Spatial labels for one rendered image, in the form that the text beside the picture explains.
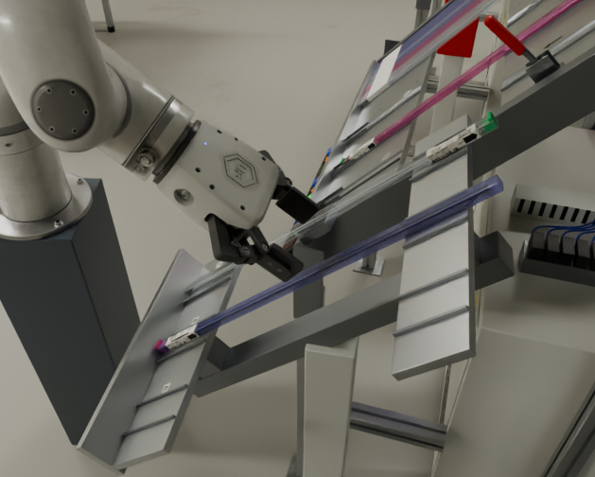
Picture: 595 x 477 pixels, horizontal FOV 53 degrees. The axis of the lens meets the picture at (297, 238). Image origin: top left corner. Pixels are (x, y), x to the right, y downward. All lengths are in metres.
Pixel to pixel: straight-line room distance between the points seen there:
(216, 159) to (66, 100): 0.16
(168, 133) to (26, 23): 0.15
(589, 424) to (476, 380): 0.19
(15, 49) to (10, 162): 0.57
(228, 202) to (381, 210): 0.38
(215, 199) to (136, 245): 1.56
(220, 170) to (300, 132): 2.04
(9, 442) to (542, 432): 1.25
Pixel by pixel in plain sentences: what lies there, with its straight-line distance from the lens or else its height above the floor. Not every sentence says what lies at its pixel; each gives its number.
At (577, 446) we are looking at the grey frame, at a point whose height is 0.42.
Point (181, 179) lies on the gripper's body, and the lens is 0.56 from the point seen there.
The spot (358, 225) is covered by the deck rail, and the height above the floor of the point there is 0.79.
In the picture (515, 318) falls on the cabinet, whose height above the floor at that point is 0.62.
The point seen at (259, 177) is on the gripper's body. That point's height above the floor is 1.03.
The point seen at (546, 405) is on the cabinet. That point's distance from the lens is 1.18.
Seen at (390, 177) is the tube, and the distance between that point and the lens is 0.69.
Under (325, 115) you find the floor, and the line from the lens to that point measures 2.73.
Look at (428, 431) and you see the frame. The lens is 1.26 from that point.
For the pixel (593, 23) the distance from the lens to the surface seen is 0.86.
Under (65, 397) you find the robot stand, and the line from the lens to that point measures 1.49.
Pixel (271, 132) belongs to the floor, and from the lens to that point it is 2.61.
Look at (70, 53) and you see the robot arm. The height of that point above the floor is 1.19.
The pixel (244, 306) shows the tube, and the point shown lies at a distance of 0.72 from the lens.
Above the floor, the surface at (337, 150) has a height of 0.73.
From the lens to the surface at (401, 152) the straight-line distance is 0.96.
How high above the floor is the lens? 1.38
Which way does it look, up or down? 42 degrees down
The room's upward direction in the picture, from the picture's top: straight up
